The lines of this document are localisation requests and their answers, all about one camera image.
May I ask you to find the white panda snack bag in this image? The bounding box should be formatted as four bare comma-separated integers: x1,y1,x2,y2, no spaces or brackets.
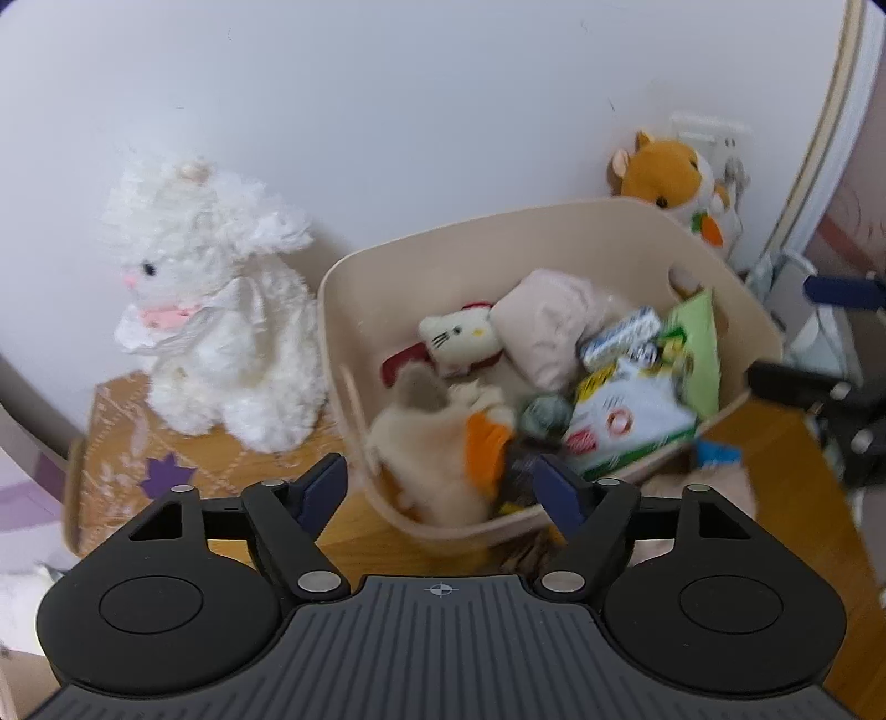
563,357,697,479

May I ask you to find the floral patterned box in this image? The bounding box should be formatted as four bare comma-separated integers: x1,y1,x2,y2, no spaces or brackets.
63,372,344,557

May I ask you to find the white plush bunny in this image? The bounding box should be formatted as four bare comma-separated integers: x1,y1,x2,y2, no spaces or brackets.
102,156,326,453

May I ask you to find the white wall socket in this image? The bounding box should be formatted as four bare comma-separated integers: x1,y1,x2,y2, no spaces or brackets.
670,111,753,180

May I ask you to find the green snack bag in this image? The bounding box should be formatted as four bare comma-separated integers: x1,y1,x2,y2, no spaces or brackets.
660,290,721,420

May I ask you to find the beige storage bin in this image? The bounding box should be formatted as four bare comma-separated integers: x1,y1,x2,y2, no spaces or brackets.
318,198,782,555

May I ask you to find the orange hamster plush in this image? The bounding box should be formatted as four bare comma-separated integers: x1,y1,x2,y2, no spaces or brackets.
610,131,748,256

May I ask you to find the white furry plush with orange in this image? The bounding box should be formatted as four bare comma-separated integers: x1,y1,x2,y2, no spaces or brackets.
367,362,515,528

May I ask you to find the small blue white packet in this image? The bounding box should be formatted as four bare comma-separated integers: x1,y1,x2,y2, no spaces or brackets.
576,306,662,372

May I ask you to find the pink fluffy scrunchie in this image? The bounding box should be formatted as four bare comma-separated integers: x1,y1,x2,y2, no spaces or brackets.
629,464,757,565

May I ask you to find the red Hello Kitty plush clip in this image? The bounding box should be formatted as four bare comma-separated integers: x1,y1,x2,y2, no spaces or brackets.
380,303,503,388

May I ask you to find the green knitted scrunchie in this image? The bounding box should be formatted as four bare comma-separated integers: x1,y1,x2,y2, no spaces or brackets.
518,393,574,443

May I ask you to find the orange sock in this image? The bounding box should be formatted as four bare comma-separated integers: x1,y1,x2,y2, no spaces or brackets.
464,413,513,500

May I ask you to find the pink cloth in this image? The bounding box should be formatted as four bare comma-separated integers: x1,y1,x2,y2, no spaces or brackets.
491,269,633,392

